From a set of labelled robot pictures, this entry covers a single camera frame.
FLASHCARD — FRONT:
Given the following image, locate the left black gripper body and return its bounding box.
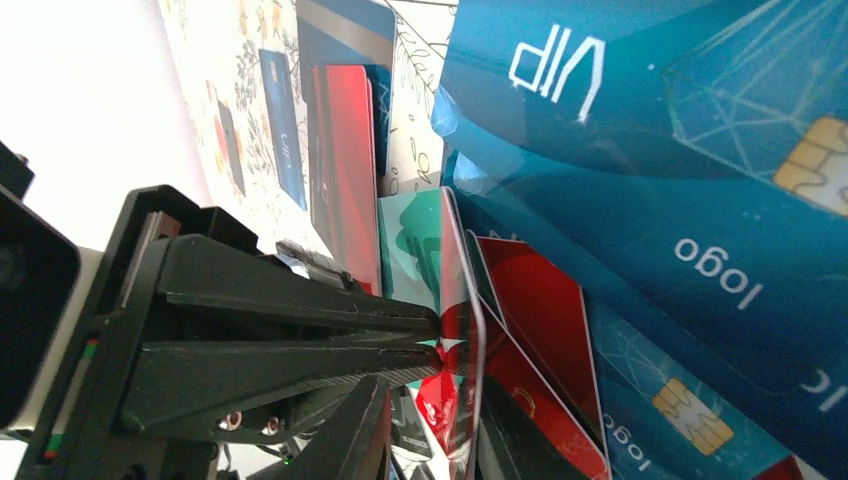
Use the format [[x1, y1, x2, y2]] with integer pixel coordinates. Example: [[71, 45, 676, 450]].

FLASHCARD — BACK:
[[1, 148, 258, 479]]

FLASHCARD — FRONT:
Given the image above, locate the blue card fan right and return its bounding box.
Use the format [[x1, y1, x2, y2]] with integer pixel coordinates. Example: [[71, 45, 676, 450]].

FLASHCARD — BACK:
[[433, 1, 847, 479]]

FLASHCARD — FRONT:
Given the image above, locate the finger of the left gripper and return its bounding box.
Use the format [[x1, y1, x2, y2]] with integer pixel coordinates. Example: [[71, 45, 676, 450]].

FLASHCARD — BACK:
[[157, 235, 440, 335], [119, 331, 443, 438]]

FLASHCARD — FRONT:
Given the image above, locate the teal card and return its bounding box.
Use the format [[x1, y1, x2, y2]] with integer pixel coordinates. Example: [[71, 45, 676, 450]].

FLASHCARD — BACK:
[[378, 187, 486, 479]]

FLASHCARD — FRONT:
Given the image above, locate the blue card near centre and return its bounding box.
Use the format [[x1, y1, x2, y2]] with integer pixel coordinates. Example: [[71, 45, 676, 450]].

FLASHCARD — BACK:
[[258, 49, 307, 210]]

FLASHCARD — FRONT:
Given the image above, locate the black card upper left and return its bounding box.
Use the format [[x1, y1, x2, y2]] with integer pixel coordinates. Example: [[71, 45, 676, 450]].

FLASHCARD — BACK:
[[217, 100, 245, 195]]

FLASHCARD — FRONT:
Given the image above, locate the red card black stripe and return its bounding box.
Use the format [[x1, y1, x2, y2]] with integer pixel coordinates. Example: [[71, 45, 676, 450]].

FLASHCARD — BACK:
[[309, 65, 382, 296]]

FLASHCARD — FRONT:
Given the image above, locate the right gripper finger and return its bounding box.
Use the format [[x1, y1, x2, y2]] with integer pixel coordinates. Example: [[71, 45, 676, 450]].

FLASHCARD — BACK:
[[261, 376, 391, 480]]

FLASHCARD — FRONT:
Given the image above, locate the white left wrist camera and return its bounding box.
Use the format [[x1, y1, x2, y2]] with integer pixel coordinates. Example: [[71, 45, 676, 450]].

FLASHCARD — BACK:
[[1, 187, 103, 440]]

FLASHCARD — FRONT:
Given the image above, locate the red VIP card upper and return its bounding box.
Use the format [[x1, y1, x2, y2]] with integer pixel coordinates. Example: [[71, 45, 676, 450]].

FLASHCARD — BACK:
[[465, 231, 612, 479]]

